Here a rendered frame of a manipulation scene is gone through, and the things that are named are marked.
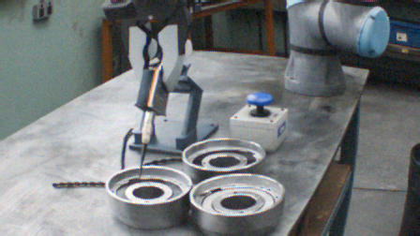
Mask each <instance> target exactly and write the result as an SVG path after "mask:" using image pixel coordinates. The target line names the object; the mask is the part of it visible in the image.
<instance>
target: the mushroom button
mask: <svg viewBox="0 0 420 236"><path fill-rule="evenodd" d="M272 102H273V98H272V97H271V96H270V95H268V94H265V93H252V94H250V95H248V97H247V103H248V104H250V105H253V106H256V112H264V106H266V105H269V104H271V103H272Z"/></svg>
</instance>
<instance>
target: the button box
mask: <svg viewBox="0 0 420 236"><path fill-rule="evenodd" d="M287 127H288V109H280V108H270V107H264V112H256V106H252V105H246V106H245V107H244V108H243V109H241V110H240V111H239V112H237V113H236V114H235V115H234V116H233V117H232V118H231V119H230V129H231V139H241V140H249V141H252V142H255V143H259V144H260V145H261V146H263V147H264V150H265V151H266V152H269V153H274V152H275V150H276V149H277V148H278V147H279V146H280V144H281V143H282V142H283V141H285V140H286V137H287Z"/></svg>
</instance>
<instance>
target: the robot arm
mask: <svg viewBox="0 0 420 236"><path fill-rule="evenodd" d="M287 5H288V6H287V9H288V14H289V24H290V43H291V57H290V59H289V61H288V63H289V64H288V65H287V68H286V71H285V72H286V74H285V78H284V87H285V88H286V89H288V90H290V91H292V92H294V93H296V94H298V95H300V96H315V97H323V96H331V97H332V96H339V95H341V94H344V93H345V92H346V78H345V76H344V72H343V70H342V66H341V63H340V61H339V58H338V49H341V50H345V51H348V52H353V53H358V54H360V55H362V56H370V57H372V58H375V57H379V56H380V55H382V53H383V52H384V50H385V48H386V45H387V42H388V40H389V35H390V34H389V32H390V30H389V29H390V25H389V20H388V17H387V14H386V12H385V11H384V9H382V8H381V7H379V1H378V0H287ZM190 6H193V12H198V11H202V0H198V5H196V0H106V1H105V3H104V4H103V5H102V9H103V12H104V15H105V16H106V19H107V21H114V20H122V25H121V32H122V34H121V35H122V37H123V41H124V44H125V45H124V46H125V48H126V50H127V51H126V53H127V55H129V57H128V58H129V60H130V62H131V66H132V67H133V69H134V71H135V72H134V73H135V74H136V76H137V77H138V79H139V82H140V83H141V81H142V76H143V70H144V69H149V64H150V61H151V60H152V59H153V58H154V57H155V55H156V53H157V41H156V40H154V39H152V35H153V34H152V31H151V23H150V22H149V20H152V21H156V20H159V21H160V23H161V24H165V23H167V24H168V25H167V26H166V28H164V29H163V30H162V31H161V32H160V33H159V34H158V43H159V44H160V46H161V48H162V52H163V56H162V60H161V64H162V66H163V69H164V70H163V73H162V79H161V81H162V84H163V86H164V88H165V90H166V92H167V93H168V94H169V93H171V92H172V91H173V89H174V87H175V86H176V85H177V83H178V82H179V79H180V77H181V73H182V69H183V64H184V63H185V62H186V61H187V60H188V59H189V57H190V56H191V54H192V44H191V42H190V41H189V40H188V36H189V33H190V30H191V24H192V20H191V17H192V15H191V13H190Z"/></svg>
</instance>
